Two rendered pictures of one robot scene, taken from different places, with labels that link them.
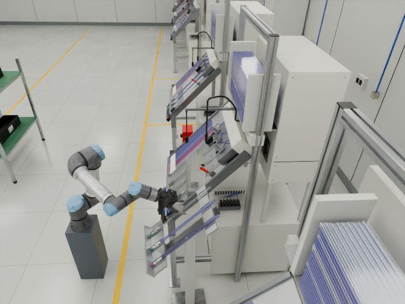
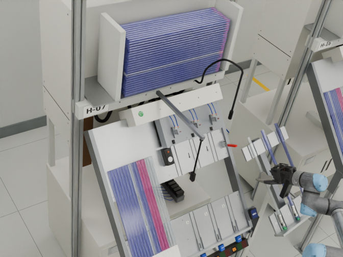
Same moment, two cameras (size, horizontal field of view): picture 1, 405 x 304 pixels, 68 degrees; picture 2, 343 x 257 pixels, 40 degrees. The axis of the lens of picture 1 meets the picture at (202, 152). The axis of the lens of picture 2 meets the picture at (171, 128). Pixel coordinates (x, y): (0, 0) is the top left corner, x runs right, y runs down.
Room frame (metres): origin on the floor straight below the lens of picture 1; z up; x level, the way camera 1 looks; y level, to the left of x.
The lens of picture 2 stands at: (2.73, 1.24, 2.58)
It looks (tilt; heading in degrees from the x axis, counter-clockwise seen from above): 39 degrees down; 234
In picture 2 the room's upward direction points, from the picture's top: 10 degrees clockwise
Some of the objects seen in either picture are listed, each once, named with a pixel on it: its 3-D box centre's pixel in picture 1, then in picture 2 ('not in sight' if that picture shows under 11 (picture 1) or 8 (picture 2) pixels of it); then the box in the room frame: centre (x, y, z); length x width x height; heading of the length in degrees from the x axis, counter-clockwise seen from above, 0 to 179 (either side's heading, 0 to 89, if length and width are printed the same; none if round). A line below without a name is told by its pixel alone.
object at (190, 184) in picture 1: (187, 161); not in sight; (2.47, 0.15, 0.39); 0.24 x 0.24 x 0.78; 5
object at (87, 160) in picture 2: not in sight; (88, 140); (2.05, -0.35, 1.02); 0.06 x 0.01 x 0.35; 5
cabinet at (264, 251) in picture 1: (244, 218); (124, 215); (1.79, -0.38, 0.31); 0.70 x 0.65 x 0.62; 5
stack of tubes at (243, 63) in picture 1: (248, 86); (170, 50); (1.72, -0.26, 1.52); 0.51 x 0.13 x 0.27; 5
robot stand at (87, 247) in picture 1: (88, 247); not in sight; (1.47, 0.86, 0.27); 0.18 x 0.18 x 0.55; 3
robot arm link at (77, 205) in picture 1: (77, 206); not in sight; (1.48, 0.85, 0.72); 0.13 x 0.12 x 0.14; 142
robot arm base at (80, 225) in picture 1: (79, 218); not in sight; (1.47, 0.86, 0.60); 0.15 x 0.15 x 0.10
